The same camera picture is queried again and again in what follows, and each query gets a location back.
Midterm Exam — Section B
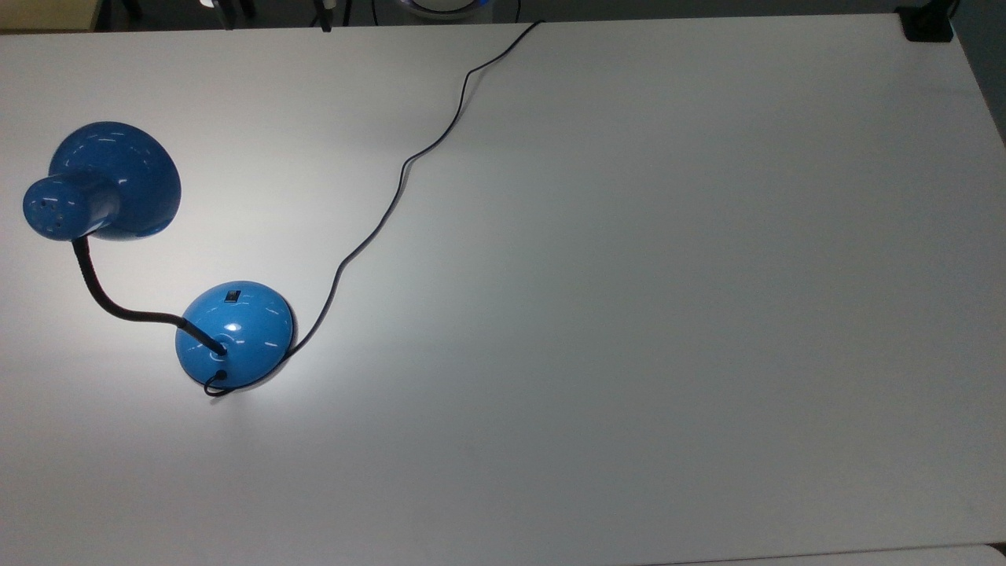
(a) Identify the black table clamp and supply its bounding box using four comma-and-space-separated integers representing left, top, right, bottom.
895, 0, 960, 43

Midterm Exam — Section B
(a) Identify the beige wooden furniture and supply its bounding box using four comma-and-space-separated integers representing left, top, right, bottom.
0, 0, 102, 33

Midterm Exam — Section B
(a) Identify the black lamp power cable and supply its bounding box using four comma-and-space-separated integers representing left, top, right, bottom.
204, 20, 545, 398

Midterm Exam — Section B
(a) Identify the blue gooseneck desk lamp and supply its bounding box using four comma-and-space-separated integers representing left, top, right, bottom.
22, 121, 296, 390

